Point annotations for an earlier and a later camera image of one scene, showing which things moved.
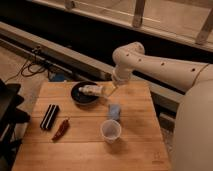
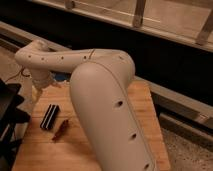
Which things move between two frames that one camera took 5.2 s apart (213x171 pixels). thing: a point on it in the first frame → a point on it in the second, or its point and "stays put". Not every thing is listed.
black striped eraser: (49, 117) stays put
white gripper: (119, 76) → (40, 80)
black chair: (10, 117) stays put
